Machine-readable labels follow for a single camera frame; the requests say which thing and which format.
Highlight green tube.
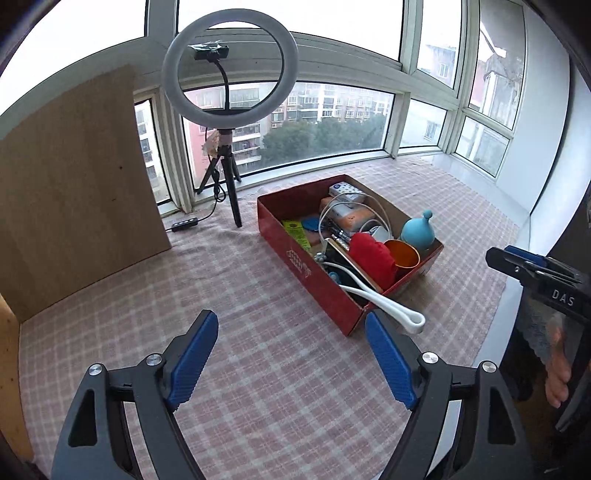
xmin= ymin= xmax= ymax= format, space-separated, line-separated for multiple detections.
xmin=283 ymin=219 xmax=315 ymax=252

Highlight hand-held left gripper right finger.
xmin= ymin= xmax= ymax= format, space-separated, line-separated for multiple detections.
xmin=365 ymin=310 xmax=535 ymax=480

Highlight white window frame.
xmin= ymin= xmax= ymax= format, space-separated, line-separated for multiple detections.
xmin=134 ymin=0 xmax=527 ymax=213

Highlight light blue bulb toy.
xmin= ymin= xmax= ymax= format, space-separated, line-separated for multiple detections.
xmin=401 ymin=210 xmax=435 ymax=254

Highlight white ring light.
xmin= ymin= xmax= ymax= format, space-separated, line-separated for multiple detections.
xmin=161 ymin=9 xmax=300 ymax=127

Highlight pine wood panel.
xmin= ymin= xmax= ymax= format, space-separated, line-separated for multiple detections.
xmin=0 ymin=293 xmax=35 ymax=462

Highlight dotted white tissue pack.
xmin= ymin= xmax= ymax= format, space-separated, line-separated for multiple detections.
xmin=329 ymin=181 xmax=368 ymax=204

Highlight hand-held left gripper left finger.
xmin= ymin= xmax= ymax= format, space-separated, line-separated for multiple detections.
xmin=51 ymin=310 xmax=219 ymax=480

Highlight black cable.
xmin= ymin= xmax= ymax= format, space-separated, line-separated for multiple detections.
xmin=173 ymin=161 xmax=227 ymax=232

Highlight red cloth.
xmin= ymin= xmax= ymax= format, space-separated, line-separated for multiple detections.
xmin=347 ymin=232 xmax=398 ymax=291

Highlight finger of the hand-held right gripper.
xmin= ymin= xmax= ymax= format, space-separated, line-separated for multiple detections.
xmin=504 ymin=246 xmax=585 ymax=283
xmin=486 ymin=248 xmax=555 ymax=289

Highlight apartment buildings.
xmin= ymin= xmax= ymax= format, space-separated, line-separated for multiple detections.
xmin=136 ymin=44 xmax=525 ymax=185

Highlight white shoehorn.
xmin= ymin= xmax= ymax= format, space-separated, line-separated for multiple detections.
xmin=323 ymin=261 xmax=426 ymax=335

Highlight person's right hand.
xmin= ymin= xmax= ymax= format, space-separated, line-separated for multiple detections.
xmin=545 ymin=325 xmax=574 ymax=408

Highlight red cardboard box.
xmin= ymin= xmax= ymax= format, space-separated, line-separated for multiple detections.
xmin=257 ymin=174 xmax=445 ymax=337

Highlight white charging cable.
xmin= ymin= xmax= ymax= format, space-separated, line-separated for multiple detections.
xmin=318 ymin=191 xmax=393 ymax=243

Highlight gold-edged smartphone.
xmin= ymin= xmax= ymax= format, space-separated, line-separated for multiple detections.
xmin=323 ymin=237 xmax=384 ymax=294

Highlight orange cup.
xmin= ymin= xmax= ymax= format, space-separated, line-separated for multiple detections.
xmin=384 ymin=239 xmax=421 ymax=282

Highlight black tripod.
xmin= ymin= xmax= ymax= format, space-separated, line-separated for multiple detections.
xmin=196 ymin=131 xmax=243 ymax=228

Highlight light wooden board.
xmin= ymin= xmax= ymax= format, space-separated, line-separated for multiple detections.
xmin=0 ymin=64 xmax=172 ymax=324

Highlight peach tissue pack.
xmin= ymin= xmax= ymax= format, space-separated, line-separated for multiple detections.
xmin=321 ymin=196 xmax=377 ymax=232

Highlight person's right forearm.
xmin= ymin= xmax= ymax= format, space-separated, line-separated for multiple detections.
xmin=515 ymin=295 xmax=564 ymax=365

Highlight black webcam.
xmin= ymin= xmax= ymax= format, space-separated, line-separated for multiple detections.
xmin=189 ymin=42 xmax=232 ymax=63

